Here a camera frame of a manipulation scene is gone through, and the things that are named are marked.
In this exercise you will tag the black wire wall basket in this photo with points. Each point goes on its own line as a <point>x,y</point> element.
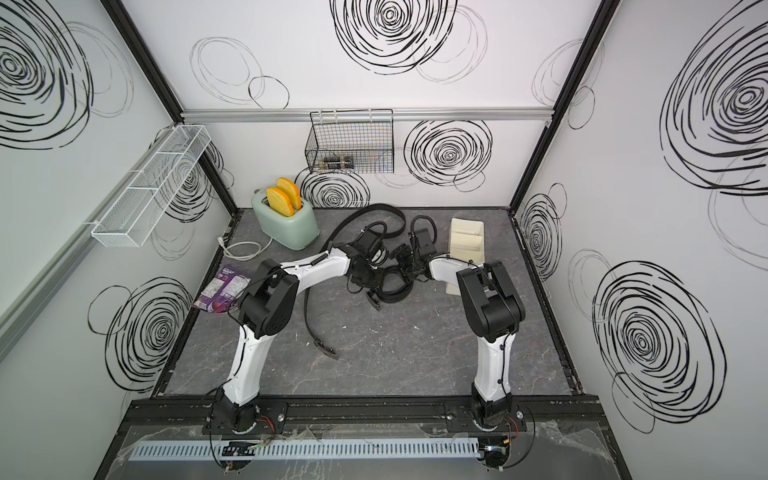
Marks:
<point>366,134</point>

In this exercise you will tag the mint green toaster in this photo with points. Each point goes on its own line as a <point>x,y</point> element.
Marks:
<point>295,232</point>

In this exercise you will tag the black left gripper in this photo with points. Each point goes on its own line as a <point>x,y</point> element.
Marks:
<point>377,281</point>

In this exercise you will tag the yellow toast slice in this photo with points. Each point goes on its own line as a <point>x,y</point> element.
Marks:
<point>291,190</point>
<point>279,201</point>

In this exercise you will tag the front yellow toast slice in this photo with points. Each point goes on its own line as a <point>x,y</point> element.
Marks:
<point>279,201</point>

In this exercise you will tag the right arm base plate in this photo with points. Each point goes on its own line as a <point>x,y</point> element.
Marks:
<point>470,414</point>

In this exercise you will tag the cream divided storage organizer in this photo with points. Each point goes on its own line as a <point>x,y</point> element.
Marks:
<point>467,240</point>

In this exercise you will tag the rear yellow toast slice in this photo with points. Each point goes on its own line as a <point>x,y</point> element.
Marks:
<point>291,190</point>

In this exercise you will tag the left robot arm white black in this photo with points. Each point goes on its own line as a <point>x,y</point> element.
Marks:
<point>266,305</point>

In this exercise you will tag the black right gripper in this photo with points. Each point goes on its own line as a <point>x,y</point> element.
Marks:
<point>399,255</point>

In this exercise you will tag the purple snack packet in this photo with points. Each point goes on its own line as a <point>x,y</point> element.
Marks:
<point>220,292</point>

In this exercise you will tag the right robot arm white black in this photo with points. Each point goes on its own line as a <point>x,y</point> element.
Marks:
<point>493,310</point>

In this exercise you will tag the slotted grey cable duct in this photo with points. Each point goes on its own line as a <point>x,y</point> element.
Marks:
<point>305,449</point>

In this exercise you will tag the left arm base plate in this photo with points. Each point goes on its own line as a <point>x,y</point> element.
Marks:
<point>256,418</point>

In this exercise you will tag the dark item in basket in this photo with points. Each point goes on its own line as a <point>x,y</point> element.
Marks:
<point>336,163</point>

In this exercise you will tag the white mesh wall shelf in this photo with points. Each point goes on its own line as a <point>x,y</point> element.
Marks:
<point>168,183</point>

